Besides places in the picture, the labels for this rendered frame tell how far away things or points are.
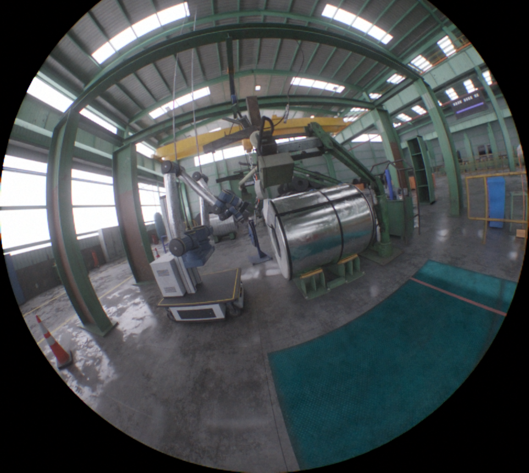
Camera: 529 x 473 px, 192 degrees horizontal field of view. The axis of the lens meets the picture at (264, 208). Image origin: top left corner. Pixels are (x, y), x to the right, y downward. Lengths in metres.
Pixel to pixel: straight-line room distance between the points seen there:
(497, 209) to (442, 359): 3.19
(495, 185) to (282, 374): 4.39
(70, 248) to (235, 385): 2.69
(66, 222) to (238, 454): 3.12
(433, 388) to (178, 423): 1.74
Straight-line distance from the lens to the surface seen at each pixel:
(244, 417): 1.46
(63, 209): 3.04
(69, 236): 3.00
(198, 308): 2.12
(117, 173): 5.13
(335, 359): 1.56
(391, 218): 3.66
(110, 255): 11.35
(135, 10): 11.65
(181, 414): 1.67
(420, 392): 1.53
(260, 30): 2.74
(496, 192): 4.22
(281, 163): 0.94
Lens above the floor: 1.36
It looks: 3 degrees down
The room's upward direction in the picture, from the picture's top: 13 degrees counter-clockwise
